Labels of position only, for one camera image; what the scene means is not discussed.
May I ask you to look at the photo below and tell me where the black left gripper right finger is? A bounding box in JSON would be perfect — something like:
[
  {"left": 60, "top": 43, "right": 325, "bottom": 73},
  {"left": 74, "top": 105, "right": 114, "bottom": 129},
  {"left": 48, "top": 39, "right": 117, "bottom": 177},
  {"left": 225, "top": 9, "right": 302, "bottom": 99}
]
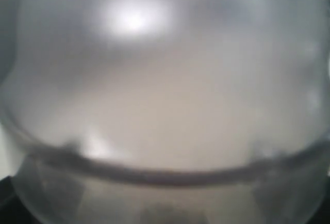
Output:
[{"left": 313, "top": 179, "right": 329, "bottom": 224}]

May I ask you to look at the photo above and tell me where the clear plastic shaker bottle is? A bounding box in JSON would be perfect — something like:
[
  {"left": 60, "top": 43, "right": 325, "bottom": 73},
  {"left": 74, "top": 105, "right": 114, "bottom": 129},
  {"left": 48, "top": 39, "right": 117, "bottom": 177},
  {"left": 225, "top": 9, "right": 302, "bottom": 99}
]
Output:
[{"left": 1, "top": 0, "right": 329, "bottom": 223}]

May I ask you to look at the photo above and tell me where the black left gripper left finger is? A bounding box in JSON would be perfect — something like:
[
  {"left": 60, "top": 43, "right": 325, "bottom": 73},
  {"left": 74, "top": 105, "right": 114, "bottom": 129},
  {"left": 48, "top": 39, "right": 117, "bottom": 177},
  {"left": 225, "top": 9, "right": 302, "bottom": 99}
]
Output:
[{"left": 0, "top": 176, "right": 34, "bottom": 224}]

